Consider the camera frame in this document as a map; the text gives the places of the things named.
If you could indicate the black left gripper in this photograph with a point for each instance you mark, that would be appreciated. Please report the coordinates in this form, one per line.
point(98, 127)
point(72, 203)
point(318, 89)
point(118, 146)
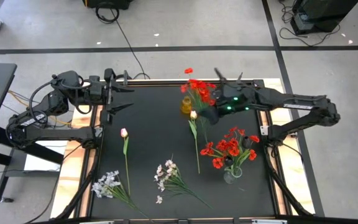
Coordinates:
point(106, 93)

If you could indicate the black equipment box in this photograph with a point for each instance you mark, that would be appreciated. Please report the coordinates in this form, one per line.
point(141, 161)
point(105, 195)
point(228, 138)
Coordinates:
point(107, 3)

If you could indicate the silver metal bracket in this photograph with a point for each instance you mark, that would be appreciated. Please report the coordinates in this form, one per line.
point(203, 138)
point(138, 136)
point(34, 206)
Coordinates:
point(98, 132)
point(263, 130)

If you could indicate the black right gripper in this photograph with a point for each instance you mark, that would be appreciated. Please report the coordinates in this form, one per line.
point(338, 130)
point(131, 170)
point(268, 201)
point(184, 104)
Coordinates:
point(217, 113)

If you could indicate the pink tulip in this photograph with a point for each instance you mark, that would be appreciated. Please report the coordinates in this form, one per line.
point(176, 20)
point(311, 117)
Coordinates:
point(124, 132)
point(193, 115)

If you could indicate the white flower bunch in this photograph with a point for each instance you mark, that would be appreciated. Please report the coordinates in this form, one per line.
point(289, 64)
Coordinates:
point(104, 186)
point(169, 163)

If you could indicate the yellow glass vase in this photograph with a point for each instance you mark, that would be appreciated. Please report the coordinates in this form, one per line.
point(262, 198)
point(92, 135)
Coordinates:
point(186, 107)

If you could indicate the black clamp lever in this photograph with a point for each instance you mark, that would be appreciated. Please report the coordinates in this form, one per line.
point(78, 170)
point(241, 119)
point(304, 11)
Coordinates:
point(125, 77)
point(239, 78)

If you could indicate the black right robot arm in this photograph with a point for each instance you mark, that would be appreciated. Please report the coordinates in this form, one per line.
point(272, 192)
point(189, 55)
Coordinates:
point(303, 104)

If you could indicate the white floor panel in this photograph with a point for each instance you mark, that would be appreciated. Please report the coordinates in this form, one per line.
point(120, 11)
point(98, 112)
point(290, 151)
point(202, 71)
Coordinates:
point(42, 158)

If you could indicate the black computer case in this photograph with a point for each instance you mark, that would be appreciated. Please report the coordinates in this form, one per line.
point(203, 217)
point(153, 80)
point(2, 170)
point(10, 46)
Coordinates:
point(322, 12)

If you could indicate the red poppy bunch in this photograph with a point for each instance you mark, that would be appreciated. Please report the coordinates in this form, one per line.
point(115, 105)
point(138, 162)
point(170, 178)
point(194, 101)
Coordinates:
point(233, 151)
point(200, 90)

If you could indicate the clear glass vase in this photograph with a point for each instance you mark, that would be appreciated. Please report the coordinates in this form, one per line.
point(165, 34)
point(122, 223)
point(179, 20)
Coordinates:
point(230, 178)

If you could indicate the silver frame plate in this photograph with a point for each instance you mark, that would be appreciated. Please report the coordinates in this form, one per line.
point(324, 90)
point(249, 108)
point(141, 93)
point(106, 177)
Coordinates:
point(96, 222)
point(269, 222)

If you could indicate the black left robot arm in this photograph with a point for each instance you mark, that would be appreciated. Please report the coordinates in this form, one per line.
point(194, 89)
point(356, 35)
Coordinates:
point(61, 133)

